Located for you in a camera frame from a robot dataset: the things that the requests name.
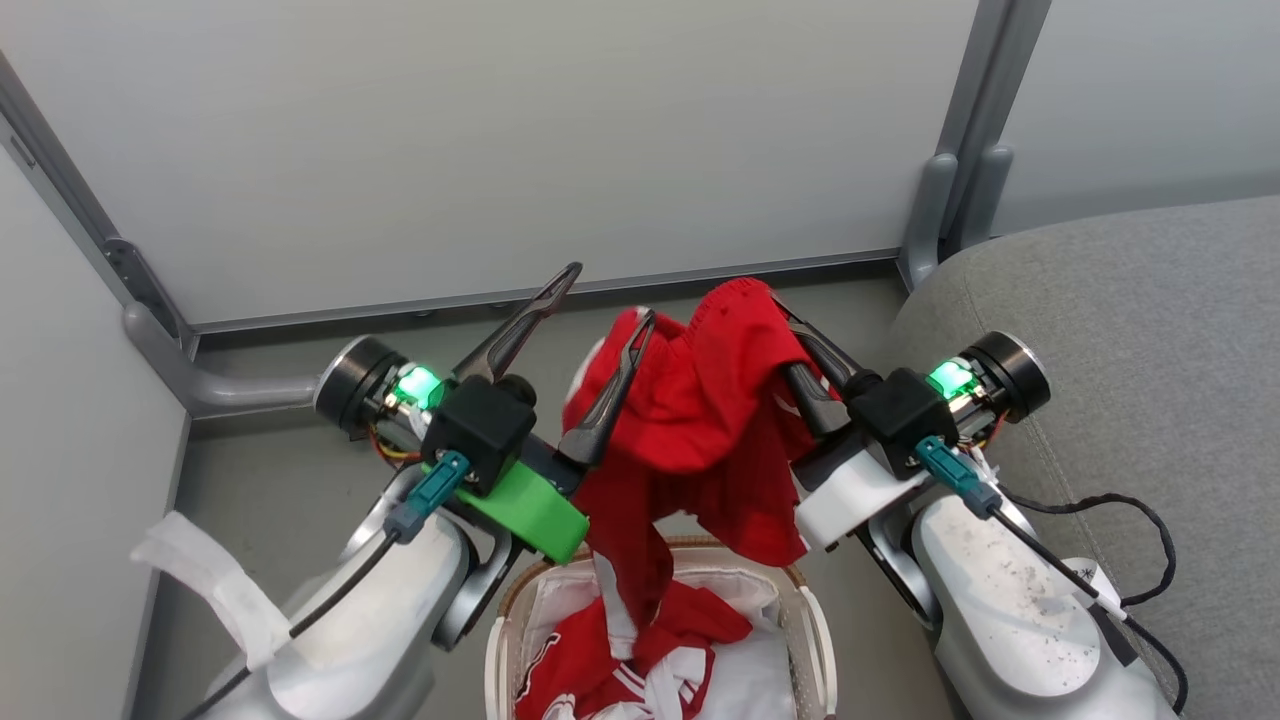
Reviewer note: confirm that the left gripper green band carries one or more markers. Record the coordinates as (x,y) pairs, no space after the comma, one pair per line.
(525,510)

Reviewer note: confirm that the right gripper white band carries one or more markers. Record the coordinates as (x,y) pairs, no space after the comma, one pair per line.
(860,495)

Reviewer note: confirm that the red jersey with white trim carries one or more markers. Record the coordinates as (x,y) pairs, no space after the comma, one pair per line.
(710,420)

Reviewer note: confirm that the white laundry basket brown rim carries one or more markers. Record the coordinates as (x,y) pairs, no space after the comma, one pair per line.
(817,640)

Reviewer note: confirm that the white cloth basket liner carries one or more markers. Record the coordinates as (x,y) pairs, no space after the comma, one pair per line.
(755,690)

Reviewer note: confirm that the grey fabric sofa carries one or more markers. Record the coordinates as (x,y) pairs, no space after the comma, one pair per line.
(1130,340)

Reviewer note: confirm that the grey curved support foot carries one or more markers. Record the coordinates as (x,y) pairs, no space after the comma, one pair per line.
(230,390)

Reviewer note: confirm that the black metal hinge plate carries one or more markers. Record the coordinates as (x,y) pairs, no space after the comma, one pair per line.
(135,275)

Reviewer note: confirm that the grey metal panel rail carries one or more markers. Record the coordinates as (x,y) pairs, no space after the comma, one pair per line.
(560,290)

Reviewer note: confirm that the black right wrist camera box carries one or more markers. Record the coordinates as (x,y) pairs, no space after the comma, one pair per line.
(900,412)

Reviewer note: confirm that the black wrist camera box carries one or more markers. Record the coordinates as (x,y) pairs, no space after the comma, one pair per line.
(900,412)
(480,430)

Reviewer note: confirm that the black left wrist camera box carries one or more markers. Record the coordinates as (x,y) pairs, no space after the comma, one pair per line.
(480,430)

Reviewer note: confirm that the grey metal partition post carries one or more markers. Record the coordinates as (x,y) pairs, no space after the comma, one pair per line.
(60,170)
(990,80)

